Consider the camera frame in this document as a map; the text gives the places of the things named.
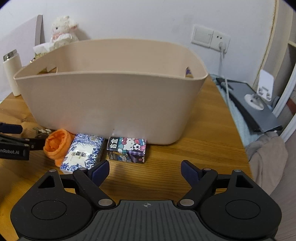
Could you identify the grey laptop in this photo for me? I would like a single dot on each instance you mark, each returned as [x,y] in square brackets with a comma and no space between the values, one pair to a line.
[255,111]

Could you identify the beige plastic storage bin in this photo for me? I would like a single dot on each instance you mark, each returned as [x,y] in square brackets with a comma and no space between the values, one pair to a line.
[128,88]

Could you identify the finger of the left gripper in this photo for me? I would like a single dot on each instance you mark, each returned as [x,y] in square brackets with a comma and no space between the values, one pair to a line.
[10,128]
[32,143]

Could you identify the gold tissue box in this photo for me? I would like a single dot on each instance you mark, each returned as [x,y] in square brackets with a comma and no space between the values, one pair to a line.
[39,51]

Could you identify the white plush lamb toy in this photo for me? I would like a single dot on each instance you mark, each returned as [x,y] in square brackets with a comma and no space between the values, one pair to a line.
[63,30]

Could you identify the cream thermos bottle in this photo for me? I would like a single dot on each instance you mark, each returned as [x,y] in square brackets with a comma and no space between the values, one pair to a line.
[12,64]

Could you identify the metal keys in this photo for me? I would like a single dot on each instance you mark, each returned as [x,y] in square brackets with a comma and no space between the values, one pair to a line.
[42,132]

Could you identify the pink headboard panel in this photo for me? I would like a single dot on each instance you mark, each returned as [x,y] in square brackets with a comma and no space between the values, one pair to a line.
[23,39]

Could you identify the blue white porcelain pattern box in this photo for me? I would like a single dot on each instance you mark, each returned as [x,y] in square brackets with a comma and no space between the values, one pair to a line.
[85,152]

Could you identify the white wall switch socket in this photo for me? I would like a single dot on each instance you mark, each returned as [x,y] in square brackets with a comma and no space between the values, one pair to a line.
[209,38]

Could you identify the beige grey clothing pile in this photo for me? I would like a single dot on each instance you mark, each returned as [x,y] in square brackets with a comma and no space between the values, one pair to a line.
[267,158]

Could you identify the orange rolled sock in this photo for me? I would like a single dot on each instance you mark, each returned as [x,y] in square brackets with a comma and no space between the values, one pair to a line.
[57,145]

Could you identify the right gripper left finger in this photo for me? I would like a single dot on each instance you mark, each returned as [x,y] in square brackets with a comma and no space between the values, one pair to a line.
[59,206]

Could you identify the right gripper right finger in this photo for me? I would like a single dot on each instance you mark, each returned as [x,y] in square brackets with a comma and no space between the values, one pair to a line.
[231,206]

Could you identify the cartoon blind box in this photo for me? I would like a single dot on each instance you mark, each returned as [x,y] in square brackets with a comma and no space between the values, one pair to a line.
[131,150]

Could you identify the white phone stand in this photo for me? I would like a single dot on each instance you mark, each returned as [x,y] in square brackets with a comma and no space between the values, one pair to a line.
[264,91]

